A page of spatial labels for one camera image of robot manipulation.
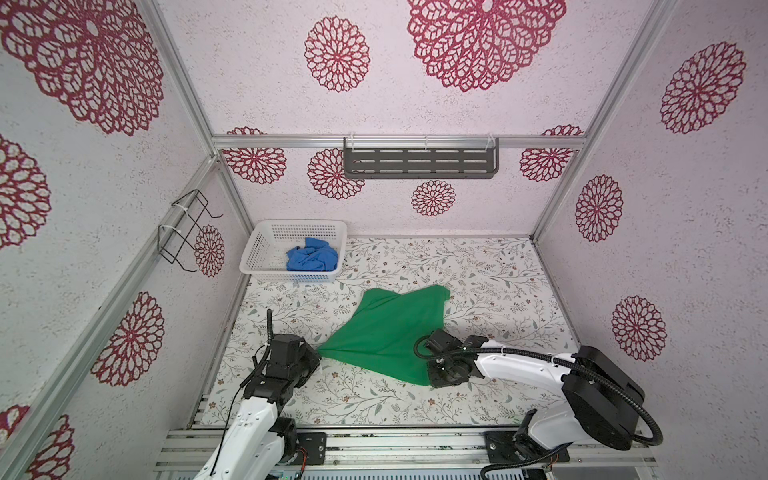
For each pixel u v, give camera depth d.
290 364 0.65
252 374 0.64
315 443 0.75
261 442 0.54
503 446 0.77
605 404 0.43
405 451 0.75
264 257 1.13
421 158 0.95
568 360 0.47
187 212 0.78
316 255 1.05
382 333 0.99
